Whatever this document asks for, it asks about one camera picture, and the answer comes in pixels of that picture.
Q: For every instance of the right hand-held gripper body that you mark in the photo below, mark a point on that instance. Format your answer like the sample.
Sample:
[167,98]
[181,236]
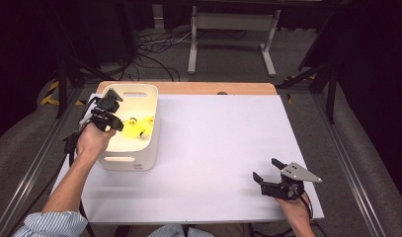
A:
[284,189]

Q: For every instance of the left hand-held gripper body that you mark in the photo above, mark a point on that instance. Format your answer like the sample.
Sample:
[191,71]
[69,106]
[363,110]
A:
[104,112]

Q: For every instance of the white plastic storage box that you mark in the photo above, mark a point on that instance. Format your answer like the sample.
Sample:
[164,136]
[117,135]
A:
[129,154]

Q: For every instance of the person's right hand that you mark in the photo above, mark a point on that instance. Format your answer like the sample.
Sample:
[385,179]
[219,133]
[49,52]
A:
[295,210]

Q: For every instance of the person's left hand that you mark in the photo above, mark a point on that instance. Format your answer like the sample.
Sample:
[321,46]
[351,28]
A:
[93,141]

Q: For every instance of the black tripod stand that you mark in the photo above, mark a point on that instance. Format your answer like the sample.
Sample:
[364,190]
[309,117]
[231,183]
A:
[330,95]
[61,89]

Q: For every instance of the yellow black hazard tape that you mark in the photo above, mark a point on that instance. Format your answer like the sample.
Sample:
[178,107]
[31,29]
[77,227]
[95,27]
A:
[50,94]

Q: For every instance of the white table cover sheet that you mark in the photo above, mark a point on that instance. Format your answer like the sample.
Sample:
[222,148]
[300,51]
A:
[205,131]

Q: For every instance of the dark round table grommet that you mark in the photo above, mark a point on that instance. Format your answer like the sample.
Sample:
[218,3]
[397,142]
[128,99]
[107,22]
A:
[222,93]

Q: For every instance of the blue striped shirt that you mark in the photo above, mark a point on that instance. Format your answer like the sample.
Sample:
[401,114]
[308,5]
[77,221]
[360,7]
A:
[50,225]

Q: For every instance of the white metal stand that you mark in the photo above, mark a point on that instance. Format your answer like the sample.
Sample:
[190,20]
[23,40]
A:
[234,21]

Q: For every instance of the aluminium floor rail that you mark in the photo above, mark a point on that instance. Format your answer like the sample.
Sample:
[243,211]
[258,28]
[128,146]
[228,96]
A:
[350,164]
[34,171]

